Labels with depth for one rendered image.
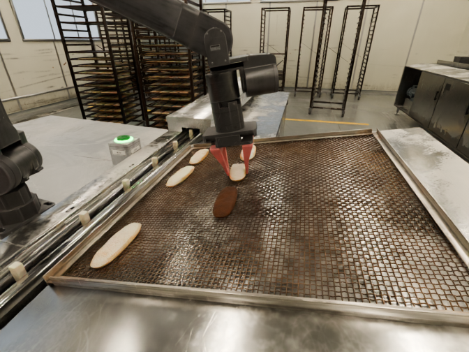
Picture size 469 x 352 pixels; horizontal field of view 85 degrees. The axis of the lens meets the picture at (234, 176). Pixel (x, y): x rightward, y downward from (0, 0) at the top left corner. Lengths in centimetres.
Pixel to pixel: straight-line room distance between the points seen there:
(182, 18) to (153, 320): 41
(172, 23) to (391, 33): 731
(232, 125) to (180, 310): 32
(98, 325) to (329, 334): 23
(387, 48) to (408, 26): 55
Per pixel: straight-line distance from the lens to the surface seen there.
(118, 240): 43
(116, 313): 35
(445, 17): 798
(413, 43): 781
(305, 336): 27
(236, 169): 55
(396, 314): 29
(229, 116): 48
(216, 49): 46
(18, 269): 53
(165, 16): 47
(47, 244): 58
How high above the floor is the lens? 117
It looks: 28 degrees down
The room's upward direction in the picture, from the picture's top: straight up
